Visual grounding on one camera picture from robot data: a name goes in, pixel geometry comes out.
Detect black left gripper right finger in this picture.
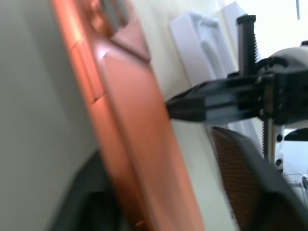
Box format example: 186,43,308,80
209,125,308,231

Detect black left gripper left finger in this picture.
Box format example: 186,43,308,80
47,148,122,231

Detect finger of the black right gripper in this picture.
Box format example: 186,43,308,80
165,92,263,124
184,76,258,99

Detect orange smartphone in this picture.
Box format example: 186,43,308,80
50,0,205,231

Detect white phone box base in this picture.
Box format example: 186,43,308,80
169,10,239,88

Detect white phone box lid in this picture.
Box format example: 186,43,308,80
221,0,242,73

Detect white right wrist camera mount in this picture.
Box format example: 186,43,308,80
263,45,308,174

